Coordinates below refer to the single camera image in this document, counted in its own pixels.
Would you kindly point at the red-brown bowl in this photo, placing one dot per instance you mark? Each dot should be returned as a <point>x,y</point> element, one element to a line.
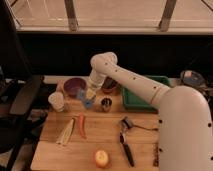
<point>109,85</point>

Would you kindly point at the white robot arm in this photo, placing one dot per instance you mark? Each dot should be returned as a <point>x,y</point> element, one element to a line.
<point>185,125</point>

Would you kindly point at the black office chair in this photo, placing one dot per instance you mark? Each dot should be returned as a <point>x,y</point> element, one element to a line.
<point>18,90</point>

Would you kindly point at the grey bowl with lid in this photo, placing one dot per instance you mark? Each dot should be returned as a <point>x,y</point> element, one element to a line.
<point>191,78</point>

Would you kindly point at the yellow sponge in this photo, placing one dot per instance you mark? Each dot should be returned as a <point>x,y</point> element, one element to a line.
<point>90,94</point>

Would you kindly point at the bunch of red grapes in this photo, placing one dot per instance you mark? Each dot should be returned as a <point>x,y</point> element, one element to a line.
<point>156,156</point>

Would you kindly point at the green plastic tray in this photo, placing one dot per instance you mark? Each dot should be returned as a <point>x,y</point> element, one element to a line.
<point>134,103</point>

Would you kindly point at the blue plastic cup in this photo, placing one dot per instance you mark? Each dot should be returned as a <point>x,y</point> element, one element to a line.
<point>81,95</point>

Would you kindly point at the wooden cutting board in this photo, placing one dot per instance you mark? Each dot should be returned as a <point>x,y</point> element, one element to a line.
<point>102,133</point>

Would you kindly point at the purple bowl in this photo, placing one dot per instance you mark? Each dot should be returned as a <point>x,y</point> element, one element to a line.
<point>72,85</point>

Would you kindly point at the white plastic cup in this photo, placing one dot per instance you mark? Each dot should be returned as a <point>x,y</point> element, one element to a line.
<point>56,99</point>

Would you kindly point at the metal fork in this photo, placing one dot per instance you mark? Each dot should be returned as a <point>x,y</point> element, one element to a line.
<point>145,128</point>

